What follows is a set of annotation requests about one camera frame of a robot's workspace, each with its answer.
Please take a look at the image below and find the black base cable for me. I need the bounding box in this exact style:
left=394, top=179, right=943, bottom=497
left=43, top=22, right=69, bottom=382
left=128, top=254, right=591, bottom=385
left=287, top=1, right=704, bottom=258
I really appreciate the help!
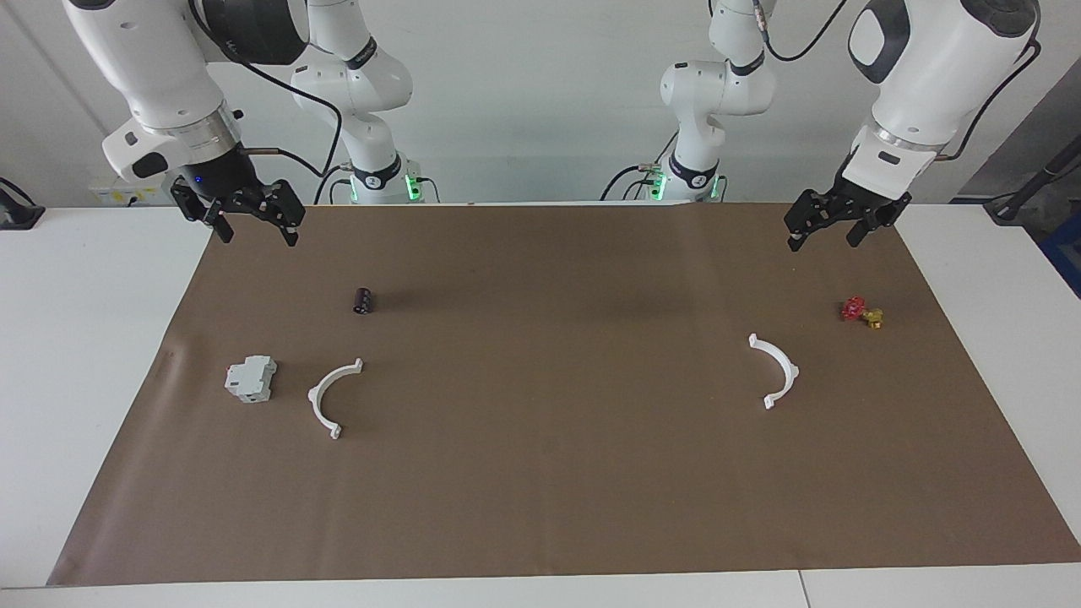
left=314, top=163, right=352, bottom=205
left=600, top=160, right=668, bottom=202

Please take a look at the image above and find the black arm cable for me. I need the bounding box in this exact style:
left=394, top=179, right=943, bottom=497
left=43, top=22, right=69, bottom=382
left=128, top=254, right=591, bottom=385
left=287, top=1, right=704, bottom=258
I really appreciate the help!
left=752, top=0, right=1044, bottom=161
left=187, top=0, right=345, bottom=180

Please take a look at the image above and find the brown paper table mat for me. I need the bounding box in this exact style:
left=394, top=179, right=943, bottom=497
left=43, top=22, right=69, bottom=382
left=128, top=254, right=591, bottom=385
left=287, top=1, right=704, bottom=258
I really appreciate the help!
left=46, top=203, right=1081, bottom=587

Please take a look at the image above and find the white circuit breaker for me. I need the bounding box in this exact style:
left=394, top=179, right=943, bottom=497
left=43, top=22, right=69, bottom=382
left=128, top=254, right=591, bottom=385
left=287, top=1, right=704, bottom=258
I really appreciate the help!
left=224, top=356, right=278, bottom=404

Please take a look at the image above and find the blue crate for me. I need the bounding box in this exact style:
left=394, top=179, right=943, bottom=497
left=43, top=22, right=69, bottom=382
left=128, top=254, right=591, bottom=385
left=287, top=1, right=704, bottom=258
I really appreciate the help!
left=1039, top=211, right=1081, bottom=298

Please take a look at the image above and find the white wall power strip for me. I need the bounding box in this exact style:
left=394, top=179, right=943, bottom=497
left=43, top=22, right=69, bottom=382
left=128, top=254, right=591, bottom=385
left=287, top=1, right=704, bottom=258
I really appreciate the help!
left=89, top=181, right=175, bottom=209

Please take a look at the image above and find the red-wheeled brass valve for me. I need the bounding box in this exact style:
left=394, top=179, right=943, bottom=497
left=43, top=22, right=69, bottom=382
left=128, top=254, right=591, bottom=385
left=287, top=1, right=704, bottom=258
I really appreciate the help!
left=840, top=296, right=885, bottom=330

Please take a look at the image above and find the black table clamp mount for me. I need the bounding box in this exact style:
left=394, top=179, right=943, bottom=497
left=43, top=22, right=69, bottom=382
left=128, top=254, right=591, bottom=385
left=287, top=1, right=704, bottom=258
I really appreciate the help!
left=0, top=177, right=46, bottom=231

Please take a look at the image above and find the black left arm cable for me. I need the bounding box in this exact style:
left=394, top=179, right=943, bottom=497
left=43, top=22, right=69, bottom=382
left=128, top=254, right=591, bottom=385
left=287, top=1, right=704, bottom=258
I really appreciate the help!
left=752, top=0, right=1044, bottom=161

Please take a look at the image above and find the white half-ring pipe clamp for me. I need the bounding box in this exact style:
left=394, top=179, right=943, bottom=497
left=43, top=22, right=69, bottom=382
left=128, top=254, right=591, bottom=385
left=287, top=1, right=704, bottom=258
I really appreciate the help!
left=307, top=358, right=365, bottom=441
left=748, top=334, right=801, bottom=410

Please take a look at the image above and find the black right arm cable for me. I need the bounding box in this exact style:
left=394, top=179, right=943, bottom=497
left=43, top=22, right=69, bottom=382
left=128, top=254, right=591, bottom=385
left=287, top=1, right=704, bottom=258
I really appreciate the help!
left=187, top=0, right=345, bottom=180

